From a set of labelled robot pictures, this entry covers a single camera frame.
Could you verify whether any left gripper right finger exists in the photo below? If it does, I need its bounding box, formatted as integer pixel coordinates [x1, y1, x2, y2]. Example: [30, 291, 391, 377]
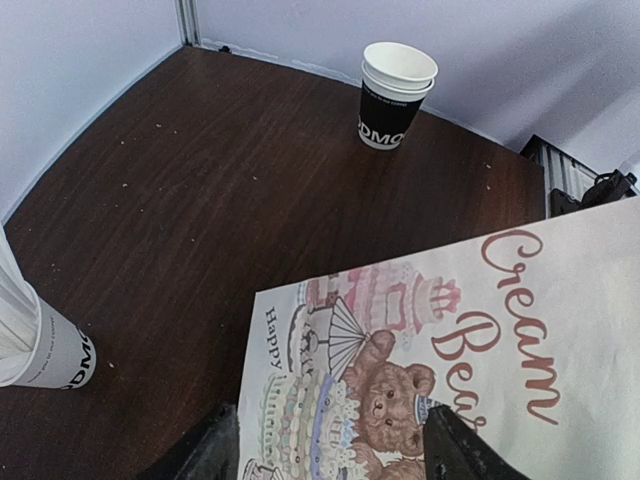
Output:
[423, 405, 528, 480]

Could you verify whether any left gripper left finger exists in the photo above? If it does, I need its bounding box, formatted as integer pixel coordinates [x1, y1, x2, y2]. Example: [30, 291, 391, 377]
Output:
[135, 404, 239, 480]

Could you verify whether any white paper takeout bag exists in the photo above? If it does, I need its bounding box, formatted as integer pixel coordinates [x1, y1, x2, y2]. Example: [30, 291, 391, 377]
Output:
[238, 198, 639, 479]

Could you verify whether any stack of paper cups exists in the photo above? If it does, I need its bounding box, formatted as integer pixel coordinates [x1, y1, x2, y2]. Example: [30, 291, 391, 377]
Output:
[357, 42, 439, 151]

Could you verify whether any white cup holding straws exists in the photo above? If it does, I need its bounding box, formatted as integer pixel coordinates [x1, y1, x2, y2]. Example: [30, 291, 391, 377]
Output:
[1, 297, 97, 390]

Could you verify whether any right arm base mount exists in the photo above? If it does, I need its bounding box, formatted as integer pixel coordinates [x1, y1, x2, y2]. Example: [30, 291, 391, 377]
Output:
[549, 170, 638, 217]

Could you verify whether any right aluminium corner post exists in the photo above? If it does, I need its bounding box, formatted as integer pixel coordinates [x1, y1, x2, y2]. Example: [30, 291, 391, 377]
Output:
[175, 0, 202, 47]

